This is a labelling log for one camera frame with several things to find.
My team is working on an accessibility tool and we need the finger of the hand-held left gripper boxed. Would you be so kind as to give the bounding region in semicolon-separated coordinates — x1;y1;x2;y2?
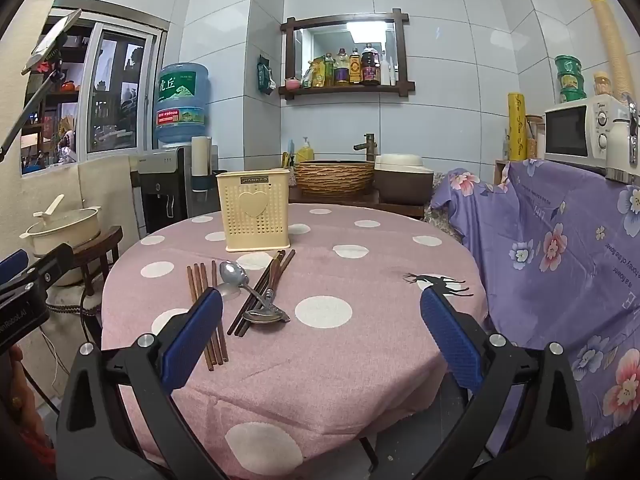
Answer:
0;249;29;286
30;243;76;288

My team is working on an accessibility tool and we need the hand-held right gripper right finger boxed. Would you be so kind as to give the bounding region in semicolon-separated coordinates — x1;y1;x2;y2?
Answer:
419;287;587;480

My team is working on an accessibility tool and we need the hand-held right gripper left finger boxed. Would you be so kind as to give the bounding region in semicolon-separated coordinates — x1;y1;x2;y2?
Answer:
56;287;236;480

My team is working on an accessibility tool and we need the metal spoon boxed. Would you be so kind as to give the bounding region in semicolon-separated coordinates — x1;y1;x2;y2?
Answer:
219;260;277;313
242;287;287;325
214;282;291;323

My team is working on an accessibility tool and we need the cream plastic utensil holder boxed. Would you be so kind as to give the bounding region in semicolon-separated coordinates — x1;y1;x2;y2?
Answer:
216;169;292;253

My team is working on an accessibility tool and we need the cream cooking pot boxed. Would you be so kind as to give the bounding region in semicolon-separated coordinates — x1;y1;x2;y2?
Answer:
20;205;103;262

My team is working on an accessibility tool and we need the dark wooden stool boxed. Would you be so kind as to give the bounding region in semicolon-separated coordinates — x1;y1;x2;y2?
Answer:
67;225;124;313

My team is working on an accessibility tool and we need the pink polka dot tablecloth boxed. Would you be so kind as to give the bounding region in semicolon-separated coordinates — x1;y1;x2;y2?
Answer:
100;202;488;480

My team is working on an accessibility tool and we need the grey patterned cloth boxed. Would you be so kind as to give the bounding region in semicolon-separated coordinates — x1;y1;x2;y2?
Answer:
424;172;463;241

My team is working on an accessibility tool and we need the purple floral cloth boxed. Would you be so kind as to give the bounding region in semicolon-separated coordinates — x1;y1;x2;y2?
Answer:
430;159;640;457

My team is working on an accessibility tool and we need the water dispenser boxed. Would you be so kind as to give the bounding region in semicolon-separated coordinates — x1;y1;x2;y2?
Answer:
137;145;221;235

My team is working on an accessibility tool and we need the black table leg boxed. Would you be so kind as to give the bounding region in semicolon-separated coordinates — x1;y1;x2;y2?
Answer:
357;435;382;478

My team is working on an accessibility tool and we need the blue cup holder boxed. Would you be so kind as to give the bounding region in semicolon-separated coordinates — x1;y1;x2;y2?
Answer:
189;175;219;197

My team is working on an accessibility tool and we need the brown and cream rice cooker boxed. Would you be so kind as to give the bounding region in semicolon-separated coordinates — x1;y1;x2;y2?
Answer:
374;154;435;206

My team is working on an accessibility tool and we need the dark wooden counter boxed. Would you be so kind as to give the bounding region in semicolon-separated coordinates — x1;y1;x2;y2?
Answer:
287;187;427;219

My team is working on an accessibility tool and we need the white paper cup sleeve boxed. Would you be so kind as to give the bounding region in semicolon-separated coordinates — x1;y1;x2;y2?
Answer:
191;135;213;181

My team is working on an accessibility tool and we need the aluminium sliding window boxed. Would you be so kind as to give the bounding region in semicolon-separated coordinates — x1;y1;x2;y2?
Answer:
20;0;170;177

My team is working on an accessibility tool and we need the woven pattern wash basin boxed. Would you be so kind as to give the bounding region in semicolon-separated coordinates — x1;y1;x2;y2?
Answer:
294;160;376;198

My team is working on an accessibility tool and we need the bronze bamboo style faucet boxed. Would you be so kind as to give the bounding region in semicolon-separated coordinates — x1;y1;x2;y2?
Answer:
353;133;376;162

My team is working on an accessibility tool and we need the glass jar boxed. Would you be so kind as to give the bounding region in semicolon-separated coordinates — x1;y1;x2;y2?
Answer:
525;115;546;159

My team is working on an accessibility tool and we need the yellow wrapped roll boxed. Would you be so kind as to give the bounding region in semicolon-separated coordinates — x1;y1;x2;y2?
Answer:
506;92;529;162

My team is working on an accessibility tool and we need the silver smartphone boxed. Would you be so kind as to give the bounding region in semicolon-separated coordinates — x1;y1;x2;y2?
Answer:
21;8;83;76

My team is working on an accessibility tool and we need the white microwave oven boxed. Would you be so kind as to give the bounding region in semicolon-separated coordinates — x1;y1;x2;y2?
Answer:
544;95;632;171

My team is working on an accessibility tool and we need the white thermos jug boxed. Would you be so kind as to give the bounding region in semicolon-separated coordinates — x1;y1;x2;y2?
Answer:
605;101;640;183

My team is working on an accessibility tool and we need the green hanging packet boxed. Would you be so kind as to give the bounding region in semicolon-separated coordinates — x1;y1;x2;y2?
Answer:
257;55;279;95

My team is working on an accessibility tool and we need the dark soy sauce bottle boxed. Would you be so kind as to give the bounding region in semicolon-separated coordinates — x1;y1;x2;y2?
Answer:
361;43;381;86

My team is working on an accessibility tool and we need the yellow seasoning packet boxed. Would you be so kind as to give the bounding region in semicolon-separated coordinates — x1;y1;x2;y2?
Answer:
302;57;326;88

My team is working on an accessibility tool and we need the wooden framed mirror shelf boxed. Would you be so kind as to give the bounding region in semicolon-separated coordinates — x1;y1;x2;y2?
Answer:
279;8;416;107

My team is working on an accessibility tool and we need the tall stack of paper cups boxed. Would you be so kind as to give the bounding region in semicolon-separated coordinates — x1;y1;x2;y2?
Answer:
583;0;634;102

